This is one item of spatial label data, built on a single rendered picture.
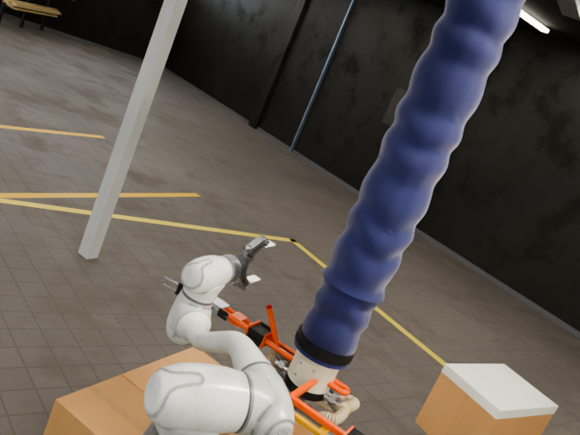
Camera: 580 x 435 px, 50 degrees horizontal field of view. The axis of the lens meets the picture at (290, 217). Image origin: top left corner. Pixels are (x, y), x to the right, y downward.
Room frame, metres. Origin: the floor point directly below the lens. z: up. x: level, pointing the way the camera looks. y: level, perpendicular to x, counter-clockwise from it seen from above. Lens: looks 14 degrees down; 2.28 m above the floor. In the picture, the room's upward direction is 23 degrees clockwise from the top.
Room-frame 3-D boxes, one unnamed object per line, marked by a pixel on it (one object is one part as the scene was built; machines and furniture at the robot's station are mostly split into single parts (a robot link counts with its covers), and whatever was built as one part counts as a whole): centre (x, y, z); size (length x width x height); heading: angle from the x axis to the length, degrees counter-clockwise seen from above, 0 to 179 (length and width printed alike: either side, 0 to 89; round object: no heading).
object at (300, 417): (2.03, -0.26, 1.13); 0.34 x 0.10 x 0.05; 66
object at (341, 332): (2.12, -0.30, 1.84); 0.22 x 0.22 x 1.04
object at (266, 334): (2.22, -0.07, 1.24); 0.10 x 0.08 x 0.06; 156
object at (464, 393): (3.32, -1.47, 0.82); 0.60 x 0.40 x 0.40; 131
